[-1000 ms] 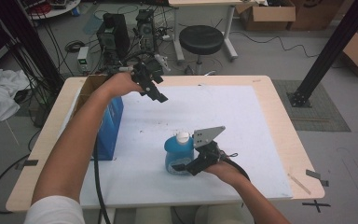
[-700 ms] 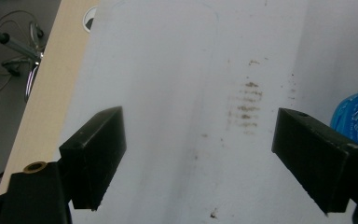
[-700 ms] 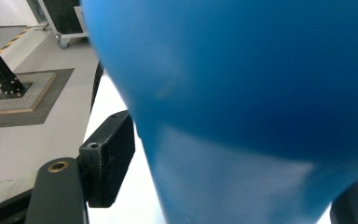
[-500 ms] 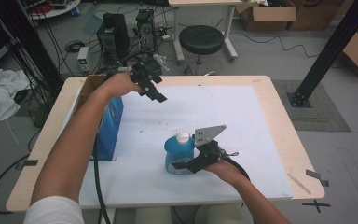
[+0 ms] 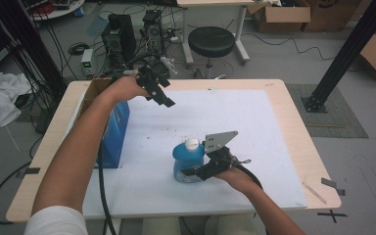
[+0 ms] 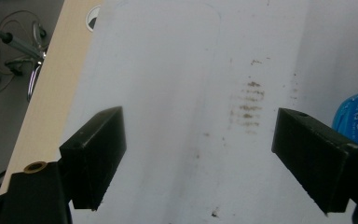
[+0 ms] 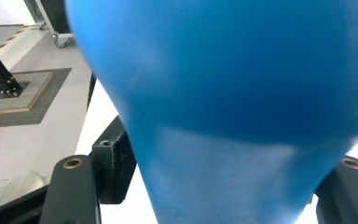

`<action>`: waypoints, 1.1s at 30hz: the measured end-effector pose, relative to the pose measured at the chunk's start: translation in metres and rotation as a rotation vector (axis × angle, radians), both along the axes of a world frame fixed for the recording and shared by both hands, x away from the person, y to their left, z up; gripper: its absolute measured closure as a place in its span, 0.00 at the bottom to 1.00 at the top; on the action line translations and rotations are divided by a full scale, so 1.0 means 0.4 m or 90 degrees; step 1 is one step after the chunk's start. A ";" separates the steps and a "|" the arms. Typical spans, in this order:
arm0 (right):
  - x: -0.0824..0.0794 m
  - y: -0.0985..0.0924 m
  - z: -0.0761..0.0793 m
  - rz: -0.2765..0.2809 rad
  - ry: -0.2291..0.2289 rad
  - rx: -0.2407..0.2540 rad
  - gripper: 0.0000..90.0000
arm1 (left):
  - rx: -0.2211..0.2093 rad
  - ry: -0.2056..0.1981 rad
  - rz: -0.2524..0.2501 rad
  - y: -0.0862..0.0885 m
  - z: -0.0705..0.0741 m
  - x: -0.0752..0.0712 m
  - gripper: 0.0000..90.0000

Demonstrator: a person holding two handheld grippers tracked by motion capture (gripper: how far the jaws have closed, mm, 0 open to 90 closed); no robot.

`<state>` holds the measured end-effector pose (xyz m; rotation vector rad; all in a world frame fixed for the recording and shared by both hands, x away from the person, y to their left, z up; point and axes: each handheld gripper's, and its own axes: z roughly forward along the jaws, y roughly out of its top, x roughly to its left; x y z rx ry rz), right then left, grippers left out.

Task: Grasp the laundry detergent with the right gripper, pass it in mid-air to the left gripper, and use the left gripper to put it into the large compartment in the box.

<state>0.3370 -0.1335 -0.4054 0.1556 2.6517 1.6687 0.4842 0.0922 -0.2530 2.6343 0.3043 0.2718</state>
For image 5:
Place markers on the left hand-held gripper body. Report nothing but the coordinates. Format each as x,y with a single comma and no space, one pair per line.
153,65

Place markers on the blue cardboard box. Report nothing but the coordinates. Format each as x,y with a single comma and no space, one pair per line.
116,137

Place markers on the black aluminium post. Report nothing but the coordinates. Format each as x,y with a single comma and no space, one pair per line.
346,55

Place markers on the thin wooden stick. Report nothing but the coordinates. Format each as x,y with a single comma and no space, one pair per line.
314,193

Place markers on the black round stool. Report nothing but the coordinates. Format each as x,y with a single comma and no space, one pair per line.
211,40

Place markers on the person's left hand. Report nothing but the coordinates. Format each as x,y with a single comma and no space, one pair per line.
127,88

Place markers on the grey tape strip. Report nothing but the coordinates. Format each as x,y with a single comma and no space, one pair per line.
29,171
332,186

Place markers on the slim black computer tower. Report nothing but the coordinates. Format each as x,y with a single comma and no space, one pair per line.
153,31

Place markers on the person's right hand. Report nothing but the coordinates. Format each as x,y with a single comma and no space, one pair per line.
238,179

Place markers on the white desk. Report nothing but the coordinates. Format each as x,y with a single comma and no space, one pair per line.
241,39

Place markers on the open brown cardboard box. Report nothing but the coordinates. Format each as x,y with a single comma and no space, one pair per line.
284,16

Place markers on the grey floor mat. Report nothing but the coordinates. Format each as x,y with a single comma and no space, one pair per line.
336,114

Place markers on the large closed cardboard box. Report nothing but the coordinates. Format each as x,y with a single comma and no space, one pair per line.
331,14

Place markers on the white power supply unit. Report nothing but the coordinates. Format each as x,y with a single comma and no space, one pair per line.
87,62

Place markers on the black tape cross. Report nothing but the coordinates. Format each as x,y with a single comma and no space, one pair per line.
332,214

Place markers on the white cloth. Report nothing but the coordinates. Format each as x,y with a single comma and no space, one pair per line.
0,98

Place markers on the round white table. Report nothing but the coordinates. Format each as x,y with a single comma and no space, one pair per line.
58,8

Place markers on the white shirt sleeve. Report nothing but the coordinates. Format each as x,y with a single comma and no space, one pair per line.
55,222

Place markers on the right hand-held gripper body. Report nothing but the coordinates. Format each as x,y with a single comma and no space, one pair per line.
220,156

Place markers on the blue detergent bottle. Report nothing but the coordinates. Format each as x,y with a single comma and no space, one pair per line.
186,158

